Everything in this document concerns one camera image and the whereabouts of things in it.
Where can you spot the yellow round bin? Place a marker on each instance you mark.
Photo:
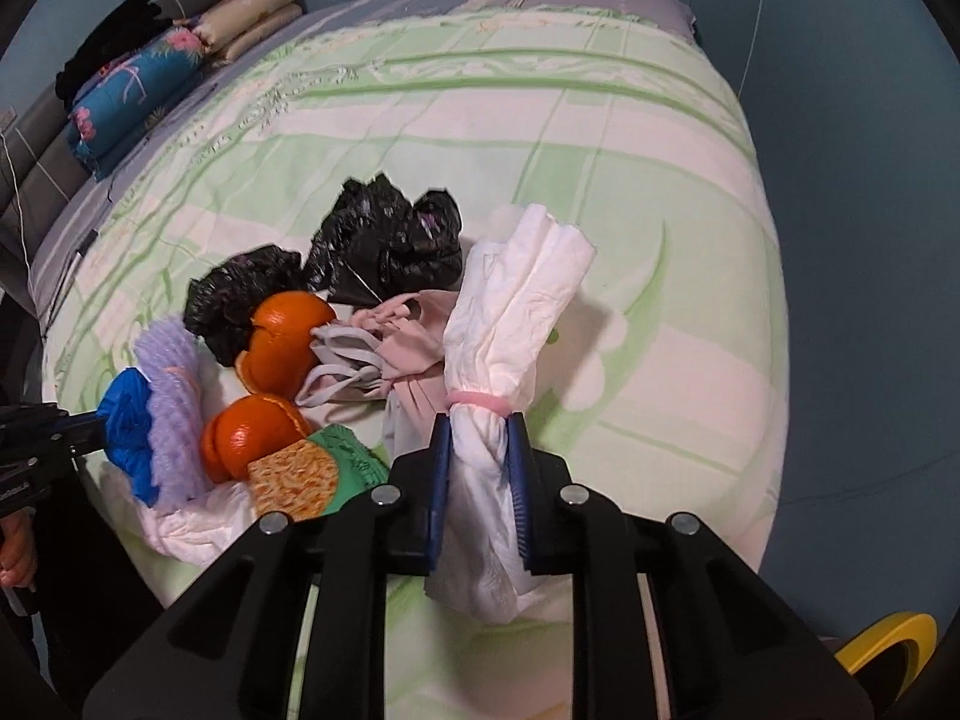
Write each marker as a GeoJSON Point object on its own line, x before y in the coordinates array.
{"type": "Point", "coordinates": [889, 645]}

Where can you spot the black cloth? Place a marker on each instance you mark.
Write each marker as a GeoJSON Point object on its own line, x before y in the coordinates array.
{"type": "Point", "coordinates": [109, 41]}

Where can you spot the blue plastic bag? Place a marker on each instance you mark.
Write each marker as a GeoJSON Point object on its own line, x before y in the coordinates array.
{"type": "Point", "coordinates": [127, 420]}

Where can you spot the green snack packet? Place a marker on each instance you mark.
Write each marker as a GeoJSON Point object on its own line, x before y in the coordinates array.
{"type": "Point", "coordinates": [330, 465]}

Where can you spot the person's left hand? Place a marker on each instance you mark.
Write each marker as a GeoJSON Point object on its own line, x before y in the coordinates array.
{"type": "Point", "coordinates": [16, 551]}

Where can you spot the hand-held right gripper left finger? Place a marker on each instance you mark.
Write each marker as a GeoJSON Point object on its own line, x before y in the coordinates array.
{"type": "Point", "coordinates": [441, 480]}

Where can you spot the green floral bed blanket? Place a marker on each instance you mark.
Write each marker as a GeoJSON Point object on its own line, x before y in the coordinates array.
{"type": "Point", "coordinates": [525, 165]}

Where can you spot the flat orange peel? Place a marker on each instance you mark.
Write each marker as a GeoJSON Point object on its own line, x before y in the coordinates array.
{"type": "Point", "coordinates": [244, 439]}

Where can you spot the grey padded headboard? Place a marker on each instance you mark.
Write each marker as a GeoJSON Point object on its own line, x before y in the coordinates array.
{"type": "Point", "coordinates": [45, 142]}

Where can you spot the white plastic bag bundle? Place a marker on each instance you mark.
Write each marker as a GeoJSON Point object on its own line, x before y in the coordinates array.
{"type": "Point", "coordinates": [510, 315]}

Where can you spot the large black plastic bag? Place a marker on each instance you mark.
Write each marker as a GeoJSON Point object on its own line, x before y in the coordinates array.
{"type": "Point", "coordinates": [382, 240]}

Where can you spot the small black plastic bag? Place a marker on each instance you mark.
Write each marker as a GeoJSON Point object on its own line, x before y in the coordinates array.
{"type": "Point", "coordinates": [232, 300]}

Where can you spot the blue floral folded blanket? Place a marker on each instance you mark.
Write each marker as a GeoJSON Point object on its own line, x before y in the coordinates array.
{"type": "Point", "coordinates": [124, 94]}

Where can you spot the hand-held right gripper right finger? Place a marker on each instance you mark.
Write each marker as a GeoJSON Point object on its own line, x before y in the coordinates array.
{"type": "Point", "coordinates": [517, 480]}

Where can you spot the round orange peel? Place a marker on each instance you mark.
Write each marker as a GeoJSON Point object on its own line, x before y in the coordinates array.
{"type": "Point", "coordinates": [285, 345]}

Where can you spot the pink face mask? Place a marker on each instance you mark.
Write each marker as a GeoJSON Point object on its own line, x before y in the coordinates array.
{"type": "Point", "coordinates": [409, 330]}

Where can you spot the purple foam fruit net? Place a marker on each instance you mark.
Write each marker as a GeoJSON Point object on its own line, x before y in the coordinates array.
{"type": "Point", "coordinates": [176, 420]}

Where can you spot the white crumpled tissue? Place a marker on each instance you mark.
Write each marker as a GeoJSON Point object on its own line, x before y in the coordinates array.
{"type": "Point", "coordinates": [202, 525]}

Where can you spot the beige folded blanket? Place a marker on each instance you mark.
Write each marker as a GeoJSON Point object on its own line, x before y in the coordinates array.
{"type": "Point", "coordinates": [251, 15]}

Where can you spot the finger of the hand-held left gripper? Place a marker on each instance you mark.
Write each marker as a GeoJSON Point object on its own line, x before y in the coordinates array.
{"type": "Point", "coordinates": [82, 429]}

